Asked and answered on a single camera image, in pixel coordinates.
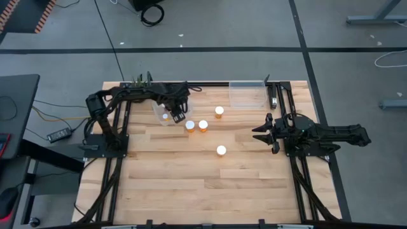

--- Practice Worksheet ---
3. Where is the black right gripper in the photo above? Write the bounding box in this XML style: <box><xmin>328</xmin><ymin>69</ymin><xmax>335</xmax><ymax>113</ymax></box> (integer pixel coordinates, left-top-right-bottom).
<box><xmin>251</xmin><ymin>113</ymin><xmax>289</xmax><ymax>155</ymax></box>

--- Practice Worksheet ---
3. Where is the black aluminium table frame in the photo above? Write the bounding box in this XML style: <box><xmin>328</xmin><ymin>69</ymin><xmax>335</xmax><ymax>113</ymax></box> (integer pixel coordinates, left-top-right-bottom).
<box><xmin>74</xmin><ymin>81</ymin><xmax>343</xmax><ymax>229</ymax></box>

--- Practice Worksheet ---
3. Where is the clear plastic bin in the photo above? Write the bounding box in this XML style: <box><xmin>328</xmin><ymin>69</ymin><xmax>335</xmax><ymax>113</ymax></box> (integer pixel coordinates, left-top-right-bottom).
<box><xmin>151</xmin><ymin>99</ymin><xmax>193</xmax><ymax>127</ymax></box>
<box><xmin>228</xmin><ymin>80</ymin><xmax>268</xmax><ymax>111</ymax></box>

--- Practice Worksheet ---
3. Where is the black box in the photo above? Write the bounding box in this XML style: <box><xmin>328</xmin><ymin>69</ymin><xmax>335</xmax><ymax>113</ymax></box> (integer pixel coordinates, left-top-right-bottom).
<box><xmin>128</xmin><ymin>0</ymin><xmax>166</xmax><ymax>12</ymax></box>

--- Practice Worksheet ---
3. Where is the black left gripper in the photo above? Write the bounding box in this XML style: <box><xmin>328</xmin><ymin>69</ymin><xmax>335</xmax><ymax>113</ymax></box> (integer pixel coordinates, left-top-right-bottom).
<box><xmin>158</xmin><ymin>83</ymin><xmax>191</xmax><ymax>124</ymax></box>

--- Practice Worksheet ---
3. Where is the potted green plant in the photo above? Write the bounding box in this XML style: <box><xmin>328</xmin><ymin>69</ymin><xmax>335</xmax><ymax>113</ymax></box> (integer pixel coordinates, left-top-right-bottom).
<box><xmin>130</xmin><ymin>71</ymin><xmax>153</xmax><ymax>88</ymax></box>

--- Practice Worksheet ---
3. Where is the black computer mouse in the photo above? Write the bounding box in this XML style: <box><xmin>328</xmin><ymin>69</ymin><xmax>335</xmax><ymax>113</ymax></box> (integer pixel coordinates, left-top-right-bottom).
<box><xmin>0</xmin><ymin>186</ymin><xmax>19</xmax><ymax>220</ymax></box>

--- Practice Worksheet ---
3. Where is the yellow cable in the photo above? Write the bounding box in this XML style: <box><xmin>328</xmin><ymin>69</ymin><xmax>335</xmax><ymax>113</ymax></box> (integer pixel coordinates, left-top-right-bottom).
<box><xmin>31</xmin><ymin>106</ymin><xmax>92</xmax><ymax>122</ymax></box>

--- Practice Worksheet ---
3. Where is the coiled black cable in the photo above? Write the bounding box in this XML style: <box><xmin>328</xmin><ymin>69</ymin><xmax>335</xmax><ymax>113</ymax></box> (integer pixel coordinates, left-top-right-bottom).
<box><xmin>139</xmin><ymin>3</ymin><xmax>165</xmax><ymax>27</ymax></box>

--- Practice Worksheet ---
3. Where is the grey metal table foot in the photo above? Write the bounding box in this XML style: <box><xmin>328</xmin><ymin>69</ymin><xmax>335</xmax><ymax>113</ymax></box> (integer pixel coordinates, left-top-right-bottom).
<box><xmin>378</xmin><ymin>99</ymin><xmax>407</xmax><ymax>111</ymax></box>

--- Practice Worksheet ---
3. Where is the white cable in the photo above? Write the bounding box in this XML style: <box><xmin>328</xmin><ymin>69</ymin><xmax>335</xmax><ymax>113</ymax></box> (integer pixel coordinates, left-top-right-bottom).
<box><xmin>374</xmin><ymin>49</ymin><xmax>407</xmax><ymax>69</ymax></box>

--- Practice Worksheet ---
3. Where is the black grey-tipped device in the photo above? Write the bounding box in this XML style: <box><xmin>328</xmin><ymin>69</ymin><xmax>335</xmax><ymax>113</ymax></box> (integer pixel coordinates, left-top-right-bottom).
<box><xmin>268</xmin><ymin>74</ymin><xmax>279</xmax><ymax>111</ymax></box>

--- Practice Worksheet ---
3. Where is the dark grey desk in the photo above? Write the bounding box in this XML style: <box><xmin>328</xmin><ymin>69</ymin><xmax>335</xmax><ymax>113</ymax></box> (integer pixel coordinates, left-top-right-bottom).
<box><xmin>0</xmin><ymin>74</ymin><xmax>85</xmax><ymax>229</ymax></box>

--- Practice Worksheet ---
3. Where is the grey metal table leg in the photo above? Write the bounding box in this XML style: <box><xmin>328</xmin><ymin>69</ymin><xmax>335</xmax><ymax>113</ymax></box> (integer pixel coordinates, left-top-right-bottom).
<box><xmin>345</xmin><ymin>0</ymin><xmax>407</xmax><ymax>25</ymax></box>

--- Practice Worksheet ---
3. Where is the orange striped black mat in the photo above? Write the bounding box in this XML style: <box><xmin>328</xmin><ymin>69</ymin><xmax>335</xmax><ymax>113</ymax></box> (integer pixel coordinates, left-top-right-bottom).
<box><xmin>0</xmin><ymin>0</ymin><xmax>57</xmax><ymax>34</ymax></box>

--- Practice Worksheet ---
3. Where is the long thin black cable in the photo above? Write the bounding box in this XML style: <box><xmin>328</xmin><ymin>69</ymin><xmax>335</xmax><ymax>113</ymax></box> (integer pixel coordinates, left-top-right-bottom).
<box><xmin>93</xmin><ymin>0</ymin><xmax>125</xmax><ymax>82</ymax></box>

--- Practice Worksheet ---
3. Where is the black power brick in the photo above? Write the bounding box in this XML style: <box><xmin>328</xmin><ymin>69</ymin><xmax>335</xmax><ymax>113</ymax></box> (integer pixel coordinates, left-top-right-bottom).
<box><xmin>46</xmin><ymin>127</ymin><xmax>72</xmax><ymax>143</ymax></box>

